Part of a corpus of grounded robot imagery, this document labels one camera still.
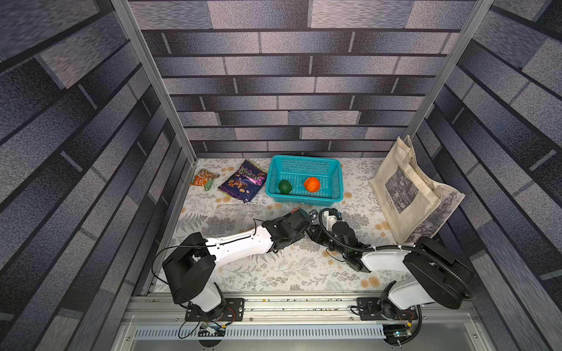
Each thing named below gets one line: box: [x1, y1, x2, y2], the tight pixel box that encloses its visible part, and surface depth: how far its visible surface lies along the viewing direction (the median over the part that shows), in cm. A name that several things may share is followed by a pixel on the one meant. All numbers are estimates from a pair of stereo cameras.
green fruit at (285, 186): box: [278, 179, 292, 195], surface depth 105 cm
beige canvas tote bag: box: [368, 134, 466, 245], surface depth 87 cm
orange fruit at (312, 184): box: [303, 176, 322, 194], surface depth 106 cm
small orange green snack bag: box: [189, 168, 221, 191], surface depth 109 cm
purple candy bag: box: [217, 159, 268, 203], surface depth 105 cm
